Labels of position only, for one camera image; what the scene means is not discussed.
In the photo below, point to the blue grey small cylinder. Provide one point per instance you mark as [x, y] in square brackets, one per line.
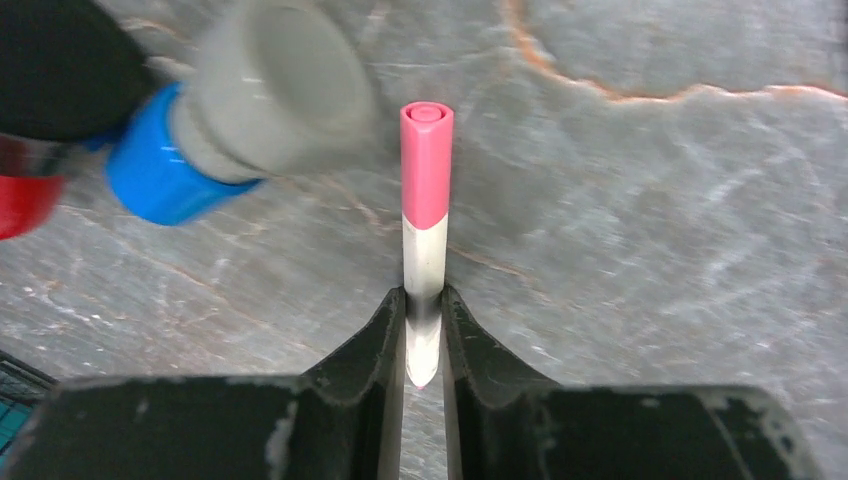
[277, 88]

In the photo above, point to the red black stamp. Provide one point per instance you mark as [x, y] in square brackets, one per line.
[70, 76]

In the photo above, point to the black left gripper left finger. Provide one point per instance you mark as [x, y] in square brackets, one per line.
[340, 419]

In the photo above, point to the pink pen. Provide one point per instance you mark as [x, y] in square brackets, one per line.
[426, 141]

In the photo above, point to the black wire mesh organizer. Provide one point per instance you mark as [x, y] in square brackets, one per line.
[22, 389]

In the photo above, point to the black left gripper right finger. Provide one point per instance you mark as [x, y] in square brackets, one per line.
[506, 420]

